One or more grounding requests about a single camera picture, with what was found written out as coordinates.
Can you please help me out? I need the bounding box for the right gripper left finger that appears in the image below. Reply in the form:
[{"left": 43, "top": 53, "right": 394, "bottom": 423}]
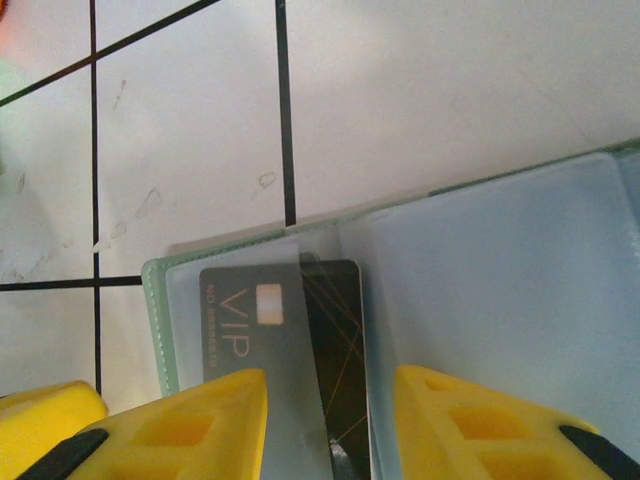
[{"left": 19, "top": 368, "right": 270, "bottom": 480}]

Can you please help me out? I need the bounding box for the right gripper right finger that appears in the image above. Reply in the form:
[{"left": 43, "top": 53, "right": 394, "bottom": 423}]
[{"left": 393, "top": 364, "right": 640, "bottom": 480}]

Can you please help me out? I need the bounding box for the black VIP card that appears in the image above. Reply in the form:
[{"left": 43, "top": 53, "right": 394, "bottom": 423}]
[{"left": 198, "top": 258, "right": 372, "bottom": 480}]

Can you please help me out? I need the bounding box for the green card holder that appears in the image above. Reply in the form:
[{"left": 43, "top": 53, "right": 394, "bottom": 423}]
[{"left": 141, "top": 139, "right": 640, "bottom": 480}]

